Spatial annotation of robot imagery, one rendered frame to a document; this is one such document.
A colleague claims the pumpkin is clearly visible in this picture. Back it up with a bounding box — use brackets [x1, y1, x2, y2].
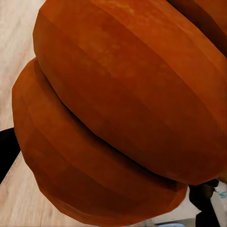
[12, 0, 227, 227]

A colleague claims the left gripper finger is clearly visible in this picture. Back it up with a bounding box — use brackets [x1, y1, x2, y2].
[0, 128, 21, 184]

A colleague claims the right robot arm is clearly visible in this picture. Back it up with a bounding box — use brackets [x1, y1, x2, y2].
[189, 179, 227, 227]

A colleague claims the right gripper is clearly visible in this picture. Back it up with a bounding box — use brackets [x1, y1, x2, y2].
[189, 179, 220, 194]

